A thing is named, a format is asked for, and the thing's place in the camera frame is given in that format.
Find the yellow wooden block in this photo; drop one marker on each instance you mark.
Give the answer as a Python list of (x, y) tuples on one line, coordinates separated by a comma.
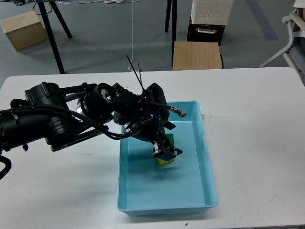
[(163, 162)]

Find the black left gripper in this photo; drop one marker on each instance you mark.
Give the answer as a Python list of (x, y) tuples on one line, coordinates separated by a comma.
[(151, 128)]

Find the wooden stool centre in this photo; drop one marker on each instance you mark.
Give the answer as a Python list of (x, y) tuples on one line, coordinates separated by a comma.
[(196, 56)]

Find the light wooden box left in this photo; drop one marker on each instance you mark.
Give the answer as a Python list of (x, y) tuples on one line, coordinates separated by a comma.
[(24, 30)]

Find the white appliance box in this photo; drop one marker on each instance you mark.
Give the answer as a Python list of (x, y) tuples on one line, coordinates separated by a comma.
[(211, 12)]

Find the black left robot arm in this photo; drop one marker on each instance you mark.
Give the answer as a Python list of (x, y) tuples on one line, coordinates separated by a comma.
[(67, 116)]

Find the green wooden block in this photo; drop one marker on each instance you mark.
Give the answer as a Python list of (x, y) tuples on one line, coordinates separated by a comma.
[(171, 141)]

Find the black tripod legs left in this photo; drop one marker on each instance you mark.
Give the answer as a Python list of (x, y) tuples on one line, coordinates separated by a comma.
[(46, 21)]

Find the white office chair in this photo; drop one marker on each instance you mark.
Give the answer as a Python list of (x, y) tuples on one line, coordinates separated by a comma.
[(294, 51)]

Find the blue plastic bin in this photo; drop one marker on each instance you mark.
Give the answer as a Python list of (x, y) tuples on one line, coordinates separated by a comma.
[(185, 185)]

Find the black table legs centre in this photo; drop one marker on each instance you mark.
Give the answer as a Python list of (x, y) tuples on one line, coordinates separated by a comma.
[(171, 16)]

